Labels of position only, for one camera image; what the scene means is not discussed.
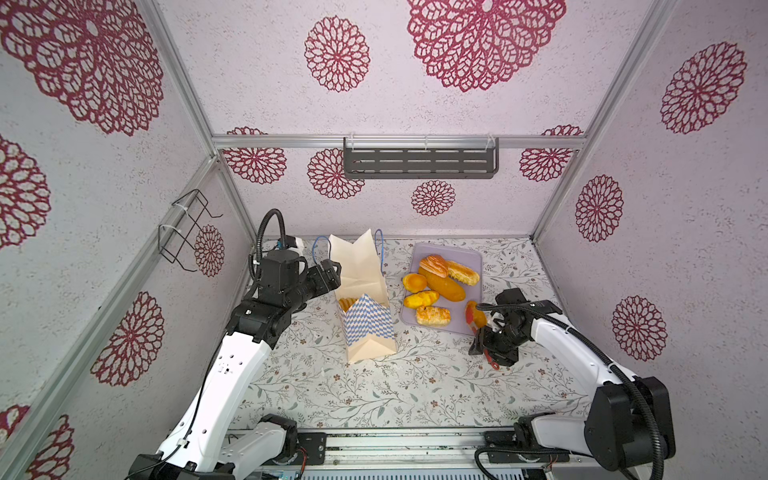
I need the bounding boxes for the black wire wall rack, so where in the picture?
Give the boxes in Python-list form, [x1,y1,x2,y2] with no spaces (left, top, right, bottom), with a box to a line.
[156,189,225,277]

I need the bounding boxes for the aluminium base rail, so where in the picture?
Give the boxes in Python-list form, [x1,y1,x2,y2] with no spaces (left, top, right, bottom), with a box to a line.
[154,427,607,480]

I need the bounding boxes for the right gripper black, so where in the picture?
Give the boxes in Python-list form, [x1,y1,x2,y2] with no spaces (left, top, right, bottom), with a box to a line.
[466,325,523,364]

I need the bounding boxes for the blue checkered paper bag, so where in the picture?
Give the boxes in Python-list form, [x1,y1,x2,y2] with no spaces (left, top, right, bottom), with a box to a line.
[312,230,397,364]

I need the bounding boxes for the red metal kitchen tongs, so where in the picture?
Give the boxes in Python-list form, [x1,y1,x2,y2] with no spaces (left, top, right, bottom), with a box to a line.
[468,325,500,370]

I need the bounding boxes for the long orange baguette bread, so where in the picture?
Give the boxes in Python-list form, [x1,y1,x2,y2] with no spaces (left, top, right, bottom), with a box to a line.
[418,267,466,302]

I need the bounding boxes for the small oval orange bread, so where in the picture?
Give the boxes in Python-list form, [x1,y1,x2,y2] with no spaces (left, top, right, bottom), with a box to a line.
[465,301,488,332]

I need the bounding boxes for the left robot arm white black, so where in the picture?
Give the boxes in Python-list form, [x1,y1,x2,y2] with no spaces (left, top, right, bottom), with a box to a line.
[127,249,342,479]

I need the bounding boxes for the glazed striped bun bread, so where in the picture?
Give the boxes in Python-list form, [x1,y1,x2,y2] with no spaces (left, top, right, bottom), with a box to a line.
[419,255,449,278]

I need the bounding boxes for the glazed pastry bread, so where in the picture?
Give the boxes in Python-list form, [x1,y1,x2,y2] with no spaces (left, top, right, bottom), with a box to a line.
[416,306,452,327]

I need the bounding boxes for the lavender plastic tray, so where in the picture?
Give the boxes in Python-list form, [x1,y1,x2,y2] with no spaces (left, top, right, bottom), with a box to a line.
[407,243,483,336]

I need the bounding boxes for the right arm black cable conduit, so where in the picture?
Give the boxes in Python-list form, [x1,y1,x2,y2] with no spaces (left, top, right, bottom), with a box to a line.
[476,301,667,480]

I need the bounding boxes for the dark grey wall shelf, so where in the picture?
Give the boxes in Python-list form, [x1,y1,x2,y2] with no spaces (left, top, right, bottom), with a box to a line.
[342,138,500,180]

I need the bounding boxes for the yellow twisted bread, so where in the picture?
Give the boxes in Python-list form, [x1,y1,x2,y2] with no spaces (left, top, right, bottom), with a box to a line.
[403,290,440,310]

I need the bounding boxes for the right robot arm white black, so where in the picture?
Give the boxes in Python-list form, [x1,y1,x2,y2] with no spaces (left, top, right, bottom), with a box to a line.
[465,288,676,479]

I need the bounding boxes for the yellow corn-like bread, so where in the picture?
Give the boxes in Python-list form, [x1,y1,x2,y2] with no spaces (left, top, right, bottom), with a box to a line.
[447,261,480,286]

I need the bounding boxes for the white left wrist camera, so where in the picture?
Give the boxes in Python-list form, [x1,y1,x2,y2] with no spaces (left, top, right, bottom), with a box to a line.
[278,235,305,255]

